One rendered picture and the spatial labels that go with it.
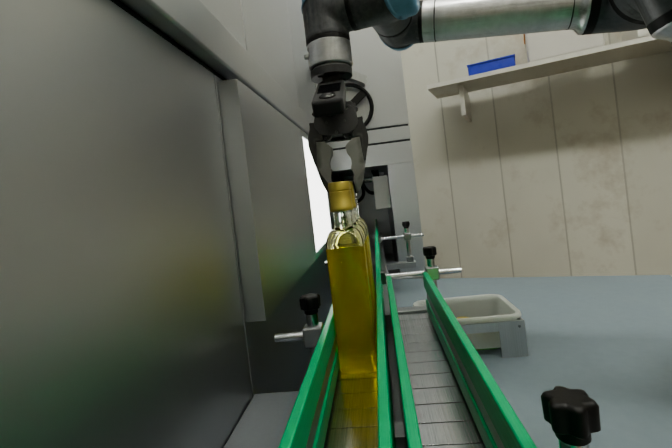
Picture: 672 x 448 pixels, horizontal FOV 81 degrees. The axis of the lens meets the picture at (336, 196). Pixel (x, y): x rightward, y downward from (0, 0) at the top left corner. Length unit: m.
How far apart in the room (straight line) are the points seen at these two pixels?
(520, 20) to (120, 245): 0.69
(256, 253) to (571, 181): 3.04
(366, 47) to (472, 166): 1.88
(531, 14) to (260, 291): 0.62
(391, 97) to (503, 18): 1.00
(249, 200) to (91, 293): 0.29
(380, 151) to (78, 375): 1.49
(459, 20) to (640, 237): 2.91
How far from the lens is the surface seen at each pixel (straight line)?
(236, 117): 0.58
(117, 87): 0.38
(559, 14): 0.80
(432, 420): 0.52
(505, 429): 0.37
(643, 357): 1.04
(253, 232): 0.56
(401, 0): 0.68
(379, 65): 1.76
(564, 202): 3.43
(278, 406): 0.58
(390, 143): 1.70
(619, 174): 3.47
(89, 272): 0.32
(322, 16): 0.70
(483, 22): 0.79
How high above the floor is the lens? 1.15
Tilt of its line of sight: level
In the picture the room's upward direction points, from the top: 7 degrees counter-clockwise
